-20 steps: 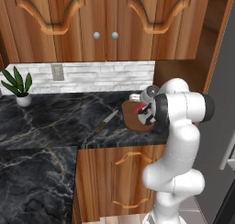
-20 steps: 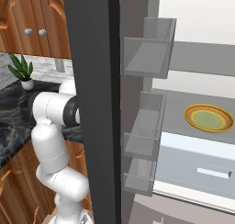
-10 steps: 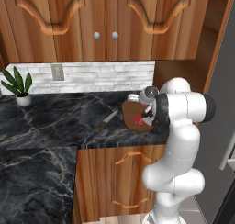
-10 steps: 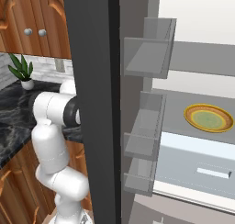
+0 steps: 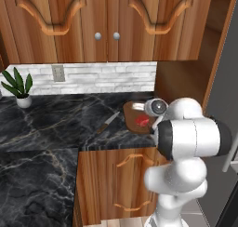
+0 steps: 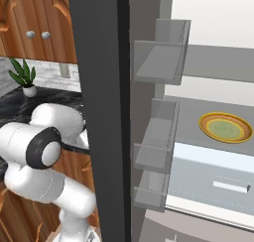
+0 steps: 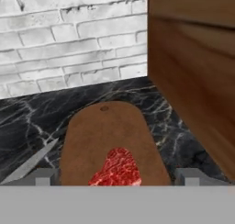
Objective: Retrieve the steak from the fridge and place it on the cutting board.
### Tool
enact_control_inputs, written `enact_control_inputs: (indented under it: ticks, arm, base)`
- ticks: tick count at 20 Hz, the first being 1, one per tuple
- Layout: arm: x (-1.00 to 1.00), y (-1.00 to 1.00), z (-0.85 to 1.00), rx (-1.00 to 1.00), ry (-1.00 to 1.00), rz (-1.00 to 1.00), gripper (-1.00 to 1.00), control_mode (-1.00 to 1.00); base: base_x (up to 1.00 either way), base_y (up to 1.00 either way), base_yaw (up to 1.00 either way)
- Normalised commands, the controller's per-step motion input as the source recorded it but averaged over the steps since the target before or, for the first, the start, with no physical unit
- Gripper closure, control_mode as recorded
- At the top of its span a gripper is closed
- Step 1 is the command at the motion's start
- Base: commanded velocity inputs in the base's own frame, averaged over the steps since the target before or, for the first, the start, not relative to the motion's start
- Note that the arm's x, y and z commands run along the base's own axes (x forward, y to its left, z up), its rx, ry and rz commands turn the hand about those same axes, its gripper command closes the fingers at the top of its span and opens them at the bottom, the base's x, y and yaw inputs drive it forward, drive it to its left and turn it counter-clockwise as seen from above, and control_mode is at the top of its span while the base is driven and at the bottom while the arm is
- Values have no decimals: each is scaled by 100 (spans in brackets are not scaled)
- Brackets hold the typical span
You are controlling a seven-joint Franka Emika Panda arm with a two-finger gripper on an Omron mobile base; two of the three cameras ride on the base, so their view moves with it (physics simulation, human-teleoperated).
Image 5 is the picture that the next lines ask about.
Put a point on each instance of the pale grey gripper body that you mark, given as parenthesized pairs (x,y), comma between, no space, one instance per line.
(138,106)

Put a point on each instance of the brown wooden cutting board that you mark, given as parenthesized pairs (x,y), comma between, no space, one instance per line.
(131,119)

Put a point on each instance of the wooden cupboard door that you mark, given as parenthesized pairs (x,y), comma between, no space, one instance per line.
(52,23)
(105,187)
(155,23)

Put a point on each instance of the red steak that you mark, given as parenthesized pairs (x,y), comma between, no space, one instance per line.
(142,121)

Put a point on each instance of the round grey cupboard knob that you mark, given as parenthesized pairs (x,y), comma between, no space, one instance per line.
(116,36)
(98,36)

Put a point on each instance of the grey wall socket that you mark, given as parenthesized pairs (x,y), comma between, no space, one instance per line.
(58,73)

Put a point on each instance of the grey fridge door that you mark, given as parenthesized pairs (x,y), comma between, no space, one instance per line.
(224,91)

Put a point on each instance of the green plant in white pot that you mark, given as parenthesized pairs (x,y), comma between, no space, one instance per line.
(19,85)

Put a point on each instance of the wooden upper cupboard door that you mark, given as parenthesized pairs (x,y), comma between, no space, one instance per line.
(155,23)
(52,23)

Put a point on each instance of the wooden lower cupboard door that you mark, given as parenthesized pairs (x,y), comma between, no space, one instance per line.
(105,187)

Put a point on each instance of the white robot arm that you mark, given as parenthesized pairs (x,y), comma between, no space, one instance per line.
(182,137)

